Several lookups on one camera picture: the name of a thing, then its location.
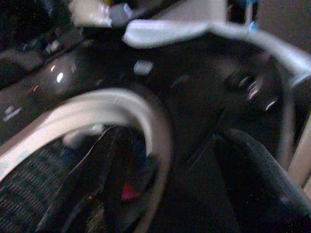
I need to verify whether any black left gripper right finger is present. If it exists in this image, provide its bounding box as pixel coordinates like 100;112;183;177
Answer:
212;129;311;233

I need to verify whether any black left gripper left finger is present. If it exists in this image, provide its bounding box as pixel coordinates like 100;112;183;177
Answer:
36;126;119;233

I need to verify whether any dark grey front-load washing machine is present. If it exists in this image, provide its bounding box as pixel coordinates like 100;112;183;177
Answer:
0;23;311;233

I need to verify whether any dark garment with red patch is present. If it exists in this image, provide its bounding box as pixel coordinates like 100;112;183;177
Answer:
103;126;157;233

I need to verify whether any beige furniture panel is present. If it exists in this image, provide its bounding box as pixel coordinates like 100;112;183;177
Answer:
288;130;311;189

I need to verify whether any grey rubber washer door seal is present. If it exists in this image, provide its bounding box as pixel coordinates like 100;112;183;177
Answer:
0;87;173;233

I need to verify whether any round washer control knob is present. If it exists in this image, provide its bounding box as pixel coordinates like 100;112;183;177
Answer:
225;69;280;113

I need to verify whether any white plastic bag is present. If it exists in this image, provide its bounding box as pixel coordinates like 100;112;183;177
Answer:
69;0;133;27

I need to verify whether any white cloth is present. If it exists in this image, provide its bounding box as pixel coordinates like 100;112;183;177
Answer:
122;0;229;49

